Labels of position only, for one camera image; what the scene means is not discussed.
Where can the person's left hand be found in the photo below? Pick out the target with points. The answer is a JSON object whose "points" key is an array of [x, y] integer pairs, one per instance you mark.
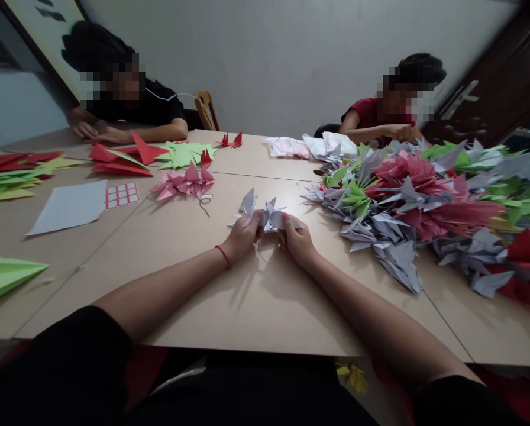
{"points": [[238, 237]]}

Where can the person's right hand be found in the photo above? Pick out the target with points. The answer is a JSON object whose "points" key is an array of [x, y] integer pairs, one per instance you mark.
{"points": [[300, 242]]}

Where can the lavender paper crane bundle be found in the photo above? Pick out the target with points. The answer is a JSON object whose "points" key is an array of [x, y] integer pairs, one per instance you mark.
{"points": [[271, 215]]}

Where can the pink paper crane bundle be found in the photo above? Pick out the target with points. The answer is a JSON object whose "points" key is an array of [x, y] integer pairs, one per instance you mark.
{"points": [[183, 182]]}

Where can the red paper crane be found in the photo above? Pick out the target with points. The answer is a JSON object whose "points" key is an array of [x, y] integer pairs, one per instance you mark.
{"points": [[223, 141], [237, 140], [206, 157]]}

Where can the white plastic bag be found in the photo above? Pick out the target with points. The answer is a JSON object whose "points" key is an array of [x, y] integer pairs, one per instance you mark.
{"points": [[287, 147], [331, 146]]}

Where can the red-bordered sticker sheet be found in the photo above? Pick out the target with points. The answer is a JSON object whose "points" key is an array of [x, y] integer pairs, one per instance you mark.
{"points": [[122, 195]]}

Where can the wooden chair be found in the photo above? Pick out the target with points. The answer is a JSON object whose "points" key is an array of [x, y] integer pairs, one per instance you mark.
{"points": [[206, 108]]}

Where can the large heap of mixed paper cranes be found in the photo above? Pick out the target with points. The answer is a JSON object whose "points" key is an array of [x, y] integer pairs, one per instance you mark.
{"points": [[429, 208]]}

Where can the yellow paper crane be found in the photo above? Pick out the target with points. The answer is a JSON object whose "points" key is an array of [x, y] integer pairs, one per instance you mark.
{"points": [[356, 377]]}

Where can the person's legs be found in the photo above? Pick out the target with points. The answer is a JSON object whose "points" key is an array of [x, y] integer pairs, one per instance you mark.
{"points": [[256, 390]]}

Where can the pale lavender paper sheet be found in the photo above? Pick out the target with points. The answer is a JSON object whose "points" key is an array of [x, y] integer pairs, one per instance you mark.
{"points": [[72, 206]]}

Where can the pile of red green yellow folded papers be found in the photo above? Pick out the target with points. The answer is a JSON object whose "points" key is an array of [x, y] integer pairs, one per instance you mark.
{"points": [[12, 175]]}

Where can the large green folded paper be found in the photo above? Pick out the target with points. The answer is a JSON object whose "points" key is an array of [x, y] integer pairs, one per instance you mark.
{"points": [[5, 275]]}

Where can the dark wooden door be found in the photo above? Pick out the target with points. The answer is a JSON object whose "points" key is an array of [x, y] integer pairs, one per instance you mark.
{"points": [[504, 75]]}

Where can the framed picture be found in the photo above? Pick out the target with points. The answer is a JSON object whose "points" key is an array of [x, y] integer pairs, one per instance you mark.
{"points": [[47, 40]]}

